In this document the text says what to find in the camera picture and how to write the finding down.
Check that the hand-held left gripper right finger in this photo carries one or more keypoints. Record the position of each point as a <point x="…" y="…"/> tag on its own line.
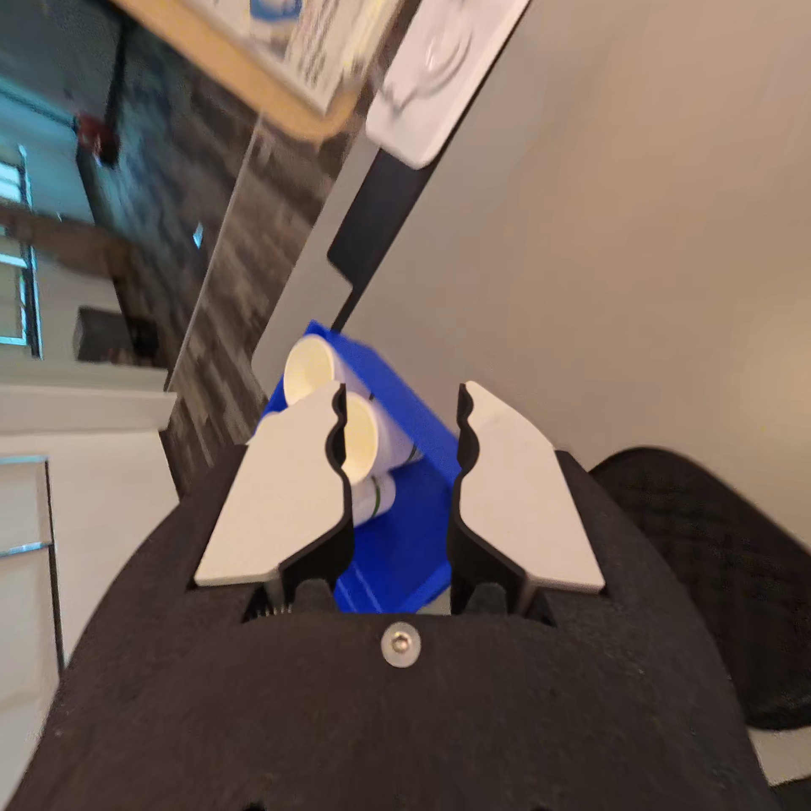
<point x="526" y="513"/>

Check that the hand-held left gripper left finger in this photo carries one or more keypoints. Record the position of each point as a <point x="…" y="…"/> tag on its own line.
<point x="279" y="507"/>

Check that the narrow blue plastic bin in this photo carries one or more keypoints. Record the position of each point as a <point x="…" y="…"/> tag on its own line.
<point x="412" y="538"/>

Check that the black quilted armrest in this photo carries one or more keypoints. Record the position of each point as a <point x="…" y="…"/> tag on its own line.
<point x="716" y="570"/>

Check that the dark box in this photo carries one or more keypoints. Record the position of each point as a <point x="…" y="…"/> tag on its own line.
<point x="114" y="336"/>

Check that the black rectangular table inlay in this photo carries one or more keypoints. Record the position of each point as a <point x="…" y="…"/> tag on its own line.
<point x="380" y="215"/>

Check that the brown cardboard box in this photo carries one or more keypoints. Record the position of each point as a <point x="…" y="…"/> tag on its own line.
<point x="63" y="244"/>

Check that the wooden instruction clipboard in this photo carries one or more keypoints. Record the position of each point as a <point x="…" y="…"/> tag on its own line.
<point x="317" y="69"/>

